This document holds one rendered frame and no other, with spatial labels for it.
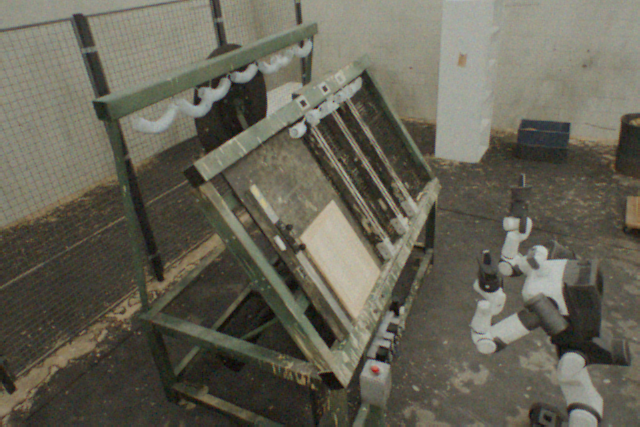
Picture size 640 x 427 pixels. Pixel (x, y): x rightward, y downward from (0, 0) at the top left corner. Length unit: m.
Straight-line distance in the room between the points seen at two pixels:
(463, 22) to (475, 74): 0.64
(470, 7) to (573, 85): 2.17
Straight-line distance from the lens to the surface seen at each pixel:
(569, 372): 2.56
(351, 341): 2.51
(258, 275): 2.18
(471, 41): 6.01
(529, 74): 7.42
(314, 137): 2.78
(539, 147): 6.60
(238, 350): 2.70
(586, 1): 7.19
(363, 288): 2.74
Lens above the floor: 2.73
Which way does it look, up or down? 28 degrees down
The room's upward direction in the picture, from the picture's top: 5 degrees counter-clockwise
